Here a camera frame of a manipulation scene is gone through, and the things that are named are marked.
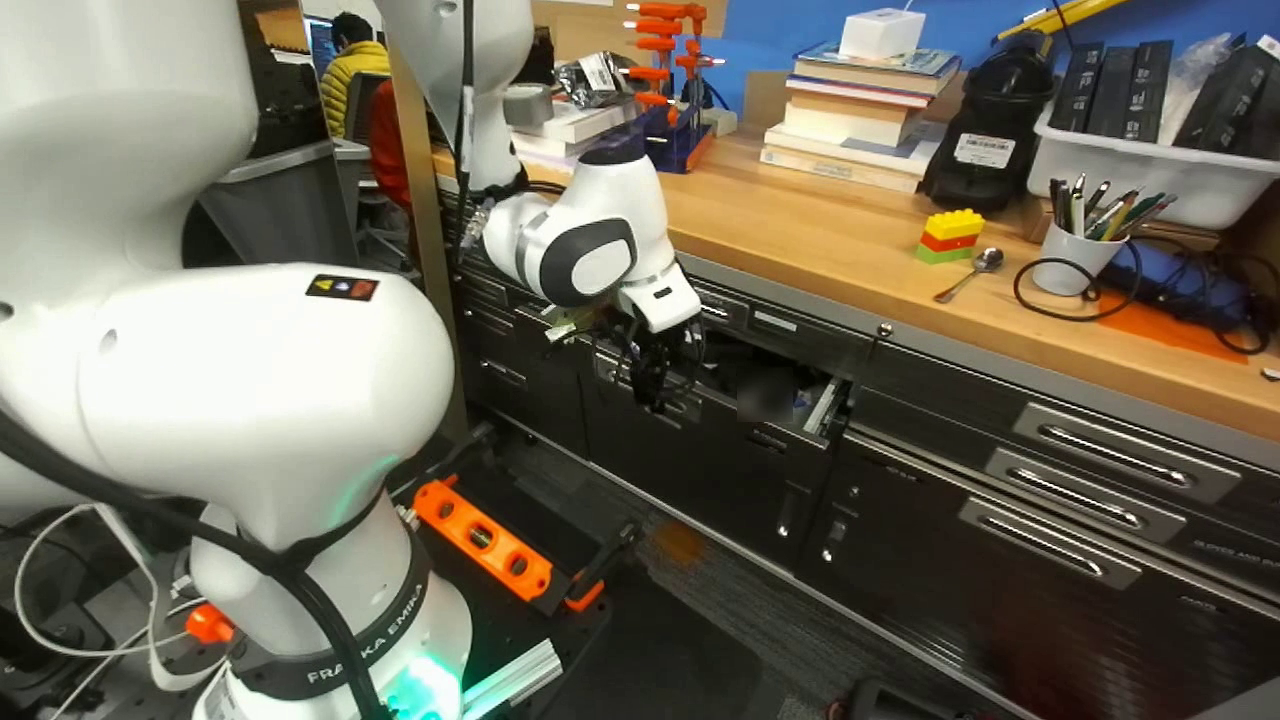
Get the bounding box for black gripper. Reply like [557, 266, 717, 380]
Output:
[620, 322, 704, 401]

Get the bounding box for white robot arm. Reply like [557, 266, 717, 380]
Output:
[0, 0, 471, 720]

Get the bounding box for open grey drawer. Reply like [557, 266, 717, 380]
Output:
[583, 331, 839, 549]

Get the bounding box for orange spirit level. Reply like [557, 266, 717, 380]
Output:
[412, 482, 606, 618]

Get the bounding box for stack of books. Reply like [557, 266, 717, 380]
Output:
[762, 48, 963, 194]

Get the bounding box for colourful toy brick stack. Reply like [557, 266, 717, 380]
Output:
[915, 209, 984, 266]

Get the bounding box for metal spoon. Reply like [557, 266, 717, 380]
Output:
[931, 245, 1006, 303]

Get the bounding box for grey trash bin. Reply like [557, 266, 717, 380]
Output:
[182, 139, 362, 268]

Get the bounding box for person in yellow shirt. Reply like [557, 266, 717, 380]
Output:
[319, 14, 391, 139]

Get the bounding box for white pen cup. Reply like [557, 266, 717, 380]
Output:
[1034, 230, 1120, 295]

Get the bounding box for closed cabinet drawers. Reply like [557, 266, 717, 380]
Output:
[453, 194, 1280, 720]

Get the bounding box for white plastic bin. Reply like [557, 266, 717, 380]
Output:
[1030, 122, 1280, 234]

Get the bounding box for black cable loop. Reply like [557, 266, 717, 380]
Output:
[1008, 252, 1135, 325]

